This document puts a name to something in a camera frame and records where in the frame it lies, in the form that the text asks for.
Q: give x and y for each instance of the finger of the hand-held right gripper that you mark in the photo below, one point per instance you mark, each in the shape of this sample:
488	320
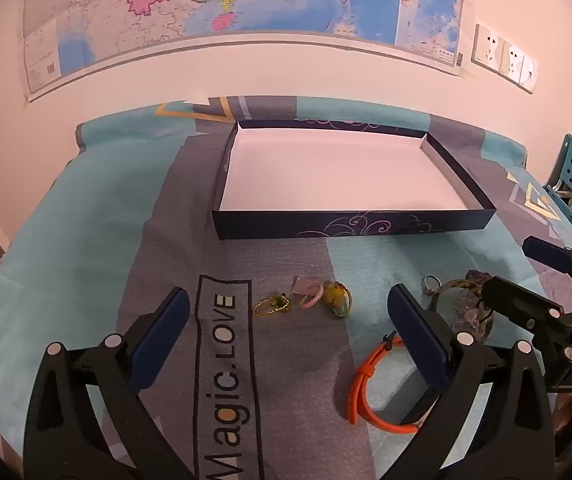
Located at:
516	302
546	252

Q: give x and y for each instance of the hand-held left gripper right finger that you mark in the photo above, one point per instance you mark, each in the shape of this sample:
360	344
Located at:
416	335

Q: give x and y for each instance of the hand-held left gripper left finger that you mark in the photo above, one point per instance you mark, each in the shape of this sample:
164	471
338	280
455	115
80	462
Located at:
166	332

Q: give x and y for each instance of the tortoiseshell bangle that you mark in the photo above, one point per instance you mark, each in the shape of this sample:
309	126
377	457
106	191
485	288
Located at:
447	287

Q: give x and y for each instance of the dark blue shallow box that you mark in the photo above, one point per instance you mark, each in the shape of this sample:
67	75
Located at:
341	175

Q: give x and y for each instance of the teal grey printed blanket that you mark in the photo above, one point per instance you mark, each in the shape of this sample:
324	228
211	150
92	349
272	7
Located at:
66	260

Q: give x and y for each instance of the clear tape strip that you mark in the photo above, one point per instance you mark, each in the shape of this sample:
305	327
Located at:
464	74

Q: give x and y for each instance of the white wall socket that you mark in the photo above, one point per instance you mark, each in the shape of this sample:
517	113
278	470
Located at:
512	58
528	72
487	42

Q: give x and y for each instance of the colourful wall map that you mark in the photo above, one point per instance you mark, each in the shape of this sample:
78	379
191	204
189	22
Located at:
266	0

